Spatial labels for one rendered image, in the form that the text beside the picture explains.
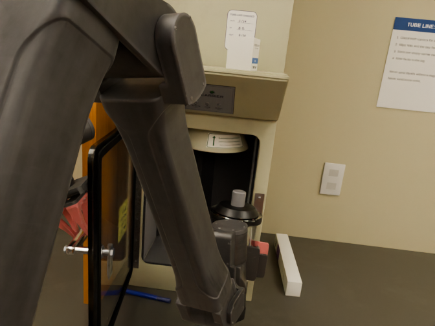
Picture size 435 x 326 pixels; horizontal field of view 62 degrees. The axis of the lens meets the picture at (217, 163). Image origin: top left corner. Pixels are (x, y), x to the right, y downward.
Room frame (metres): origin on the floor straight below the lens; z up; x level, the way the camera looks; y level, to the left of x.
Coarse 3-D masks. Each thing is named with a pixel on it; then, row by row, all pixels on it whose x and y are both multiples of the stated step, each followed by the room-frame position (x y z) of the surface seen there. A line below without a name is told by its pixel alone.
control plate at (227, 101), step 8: (208, 88) 0.72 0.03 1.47; (216, 88) 0.71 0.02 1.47; (224, 88) 0.71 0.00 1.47; (232, 88) 0.71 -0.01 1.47; (200, 96) 0.74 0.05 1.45; (208, 96) 0.74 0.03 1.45; (216, 96) 0.73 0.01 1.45; (224, 96) 0.73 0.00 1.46; (232, 96) 0.73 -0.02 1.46; (192, 104) 0.76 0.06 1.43; (200, 104) 0.76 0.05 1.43; (216, 104) 0.75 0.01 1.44; (224, 104) 0.75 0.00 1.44; (232, 104) 0.74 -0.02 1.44; (216, 112) 0.77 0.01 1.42; (224, 112) 0.77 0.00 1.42; (232, 112) 0.76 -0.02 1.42
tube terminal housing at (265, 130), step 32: (192, 0) 0.81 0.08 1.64; (224, 0) 0.80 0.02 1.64; (256, 0) 0.80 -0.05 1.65; (288, 0) 0.80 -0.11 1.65; (224, 32) 0.80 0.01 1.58; (256, 32) 0.80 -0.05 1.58; (288, 32) 0.80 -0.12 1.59; (224, 64) 0.80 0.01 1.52; (224, 128) 0.80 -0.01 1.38; (256, 128) 0.80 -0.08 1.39; (256, 192) 0.80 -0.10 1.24; (160, 288) 0.81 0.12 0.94
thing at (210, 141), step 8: (192, 128) 0.86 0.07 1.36; (192, 136) 0.84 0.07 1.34; (200, 136) 0.83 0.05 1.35; (208, 136) 0.83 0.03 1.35; (216, 136) 0.83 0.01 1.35; (224, 136) 0.83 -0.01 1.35; (232, 136) 0.84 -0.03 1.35; (240, 136) 0.86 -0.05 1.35; (192, 144) 0.83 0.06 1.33; (200, 144) 0.83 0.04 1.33; (208, 144) 0.82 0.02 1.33; (216, 144) 0.82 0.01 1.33; (224, 144) 0.83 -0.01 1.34; (232, 144) 0.84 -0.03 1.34; (240, 144) 0.85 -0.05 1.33; (216, 152) 0.81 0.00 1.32; (224, 152) 0.82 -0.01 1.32; (232, 152) 0.83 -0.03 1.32
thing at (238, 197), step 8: (232, 192) 0.69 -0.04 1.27; (240, 192) 0.69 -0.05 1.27; (232, 200) 0.69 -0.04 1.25; (240, 200) 0.68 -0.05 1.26; (216, 208) 0.68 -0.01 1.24; (224, 208) 0.67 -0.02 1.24; (232, 208) 0.66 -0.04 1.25; (240, 208) 0.67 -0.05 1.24; (248, 208) 0.68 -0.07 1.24; (232, 216) 0.65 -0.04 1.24; (240, 216) 0.65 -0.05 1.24; (248, 216) 0.66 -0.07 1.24; (256, 216) 0.67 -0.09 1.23
